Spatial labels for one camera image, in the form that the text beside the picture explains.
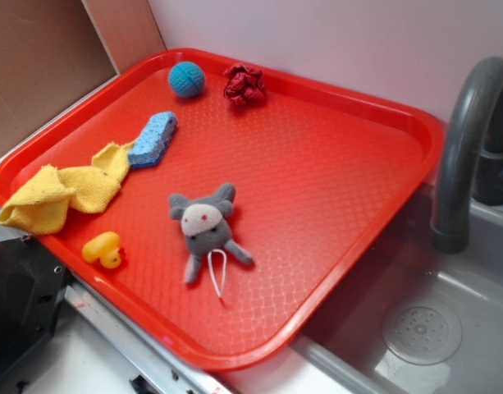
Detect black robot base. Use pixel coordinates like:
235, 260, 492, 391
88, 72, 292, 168
0, 237, 68, 382

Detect yellow rubber duck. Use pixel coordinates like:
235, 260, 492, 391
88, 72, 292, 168
81, 231, 123, 269

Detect red plastic tray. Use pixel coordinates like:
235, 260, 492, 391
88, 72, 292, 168
0, 49, 443, 371

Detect grey plush mouse toy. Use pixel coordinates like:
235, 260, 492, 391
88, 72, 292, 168
168, 183, 254, 299

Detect crumpled red cloth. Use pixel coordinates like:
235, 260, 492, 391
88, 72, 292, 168
222, 63, 267, 106

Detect blue sponge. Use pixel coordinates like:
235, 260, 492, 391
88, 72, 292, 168
127, 111, 178, 169

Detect blue crocheted ball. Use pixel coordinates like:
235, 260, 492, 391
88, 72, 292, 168
167, 62, 205, 99

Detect grey plastic sink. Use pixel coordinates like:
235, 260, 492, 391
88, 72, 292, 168
292, 186, 503, 393

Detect yellow towel cloth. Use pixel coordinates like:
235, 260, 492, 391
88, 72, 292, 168
0, 142, 135, 236

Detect round sink drain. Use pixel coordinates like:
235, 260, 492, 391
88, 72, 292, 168
381, 297, 463, 365

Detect grey curved faucet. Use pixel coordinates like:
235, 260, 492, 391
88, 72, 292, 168
431, 57, 503, 254

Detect brown cardboard panel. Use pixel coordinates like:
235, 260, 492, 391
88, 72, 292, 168
0, 1, 166, 157

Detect silver metal rail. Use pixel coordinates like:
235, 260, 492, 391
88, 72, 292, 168
65, 283, 231, 393

